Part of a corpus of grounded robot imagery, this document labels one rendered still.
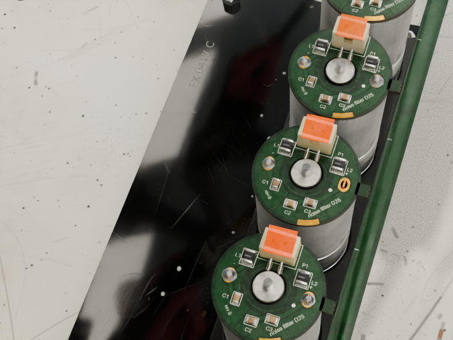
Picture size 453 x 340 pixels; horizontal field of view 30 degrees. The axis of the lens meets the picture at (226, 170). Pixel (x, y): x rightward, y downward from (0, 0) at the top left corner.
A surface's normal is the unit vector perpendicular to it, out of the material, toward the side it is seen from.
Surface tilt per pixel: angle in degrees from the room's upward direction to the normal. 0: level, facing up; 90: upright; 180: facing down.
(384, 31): 90
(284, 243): 0
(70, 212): 0
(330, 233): 90
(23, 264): 0
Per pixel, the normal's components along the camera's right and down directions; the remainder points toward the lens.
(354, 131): 0.32, 0.86
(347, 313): -0.07, -0.40
